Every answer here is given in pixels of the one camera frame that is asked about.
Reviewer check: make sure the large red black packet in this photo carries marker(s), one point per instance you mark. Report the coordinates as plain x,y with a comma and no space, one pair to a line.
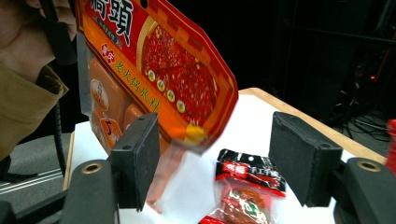
391,146

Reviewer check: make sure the small red black packet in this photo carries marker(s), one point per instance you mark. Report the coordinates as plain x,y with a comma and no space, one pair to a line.
249,174

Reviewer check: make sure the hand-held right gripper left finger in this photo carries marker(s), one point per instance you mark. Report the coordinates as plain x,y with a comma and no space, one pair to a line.
137,155

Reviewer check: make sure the aluminium floor rail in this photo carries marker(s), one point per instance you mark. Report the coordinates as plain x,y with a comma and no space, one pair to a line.
28,183

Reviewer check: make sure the white table mat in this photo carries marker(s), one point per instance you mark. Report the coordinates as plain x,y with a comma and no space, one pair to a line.
249,124

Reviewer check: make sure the orange hotpot base packet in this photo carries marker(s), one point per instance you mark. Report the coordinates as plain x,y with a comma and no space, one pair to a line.
174,71

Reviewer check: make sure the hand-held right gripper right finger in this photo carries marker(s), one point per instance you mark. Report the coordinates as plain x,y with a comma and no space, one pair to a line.
299,152

